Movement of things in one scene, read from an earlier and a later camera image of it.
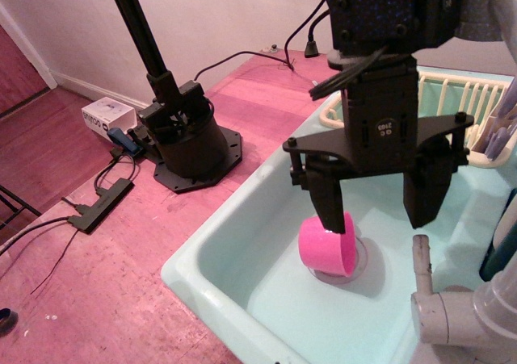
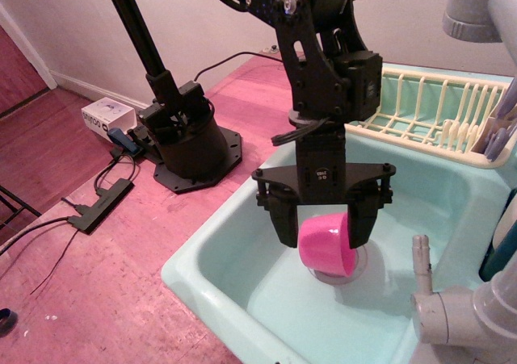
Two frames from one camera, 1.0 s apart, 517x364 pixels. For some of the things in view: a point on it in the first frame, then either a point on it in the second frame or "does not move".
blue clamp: (121, 139) does not move
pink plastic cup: (326, 252) does not move
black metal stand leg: (13, 208) does not move
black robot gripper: (381, 135) -> (322, 176)
